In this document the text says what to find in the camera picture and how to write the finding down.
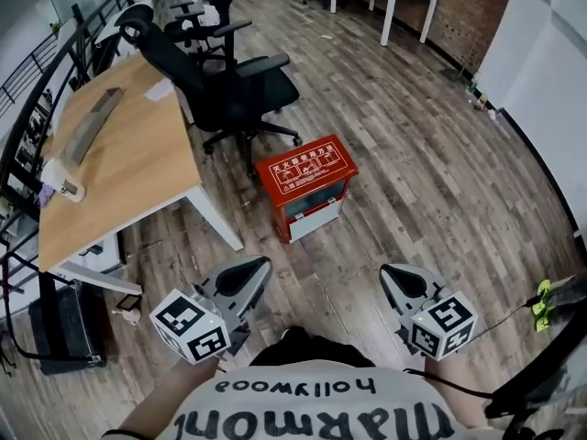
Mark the black metal railing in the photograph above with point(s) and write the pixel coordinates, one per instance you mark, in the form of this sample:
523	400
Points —
41	94

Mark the black computer case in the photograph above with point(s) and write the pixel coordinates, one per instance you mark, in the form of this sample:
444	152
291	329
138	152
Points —
64	328

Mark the green clip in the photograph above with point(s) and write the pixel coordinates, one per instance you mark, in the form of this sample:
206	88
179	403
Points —
543	305

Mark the clutter of small bottles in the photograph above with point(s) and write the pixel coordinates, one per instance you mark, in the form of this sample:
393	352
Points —
480	99

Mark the wooden desk with white legs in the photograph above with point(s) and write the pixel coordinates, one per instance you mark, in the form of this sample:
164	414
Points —
137	154

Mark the person's black trousers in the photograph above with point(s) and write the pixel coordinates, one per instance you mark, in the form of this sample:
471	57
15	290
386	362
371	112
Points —
312	348

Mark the white drawer cabinet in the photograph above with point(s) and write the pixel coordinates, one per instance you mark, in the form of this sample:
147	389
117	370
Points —
98	252

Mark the black wristband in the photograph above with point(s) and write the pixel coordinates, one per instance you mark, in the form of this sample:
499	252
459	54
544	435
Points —
126	434

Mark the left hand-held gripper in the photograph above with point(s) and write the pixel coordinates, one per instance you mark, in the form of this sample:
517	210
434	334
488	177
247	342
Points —
190	326

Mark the person's left forearm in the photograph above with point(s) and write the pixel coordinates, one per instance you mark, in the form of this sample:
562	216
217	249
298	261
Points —
160	401

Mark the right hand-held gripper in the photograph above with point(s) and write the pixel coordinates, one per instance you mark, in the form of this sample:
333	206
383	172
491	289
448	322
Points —
442	326

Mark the small black framed panel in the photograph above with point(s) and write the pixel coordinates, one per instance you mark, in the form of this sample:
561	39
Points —
130	301

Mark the person's white printed shirt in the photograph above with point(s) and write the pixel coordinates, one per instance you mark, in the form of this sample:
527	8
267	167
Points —
316	406

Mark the red fire extinguisher box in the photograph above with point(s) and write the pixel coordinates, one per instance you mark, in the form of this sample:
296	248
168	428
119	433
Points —
306	168

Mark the white tape dispenser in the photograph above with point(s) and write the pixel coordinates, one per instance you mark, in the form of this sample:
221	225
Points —
64	181

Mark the small white pink gadget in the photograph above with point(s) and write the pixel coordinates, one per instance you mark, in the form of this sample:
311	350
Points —
128	316

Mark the purple cloth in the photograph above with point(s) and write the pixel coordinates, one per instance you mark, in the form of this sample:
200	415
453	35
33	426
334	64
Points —
46	196

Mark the black office chair with armrests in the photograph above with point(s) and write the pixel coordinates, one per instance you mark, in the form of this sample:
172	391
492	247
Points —
206	25

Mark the person's right forearm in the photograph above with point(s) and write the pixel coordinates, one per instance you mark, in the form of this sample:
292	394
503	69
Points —
451	392

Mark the white crumpled paper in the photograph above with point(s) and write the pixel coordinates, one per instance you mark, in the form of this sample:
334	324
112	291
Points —
160	91

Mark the black mesh office chair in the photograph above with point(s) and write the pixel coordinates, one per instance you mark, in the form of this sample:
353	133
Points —
229	94

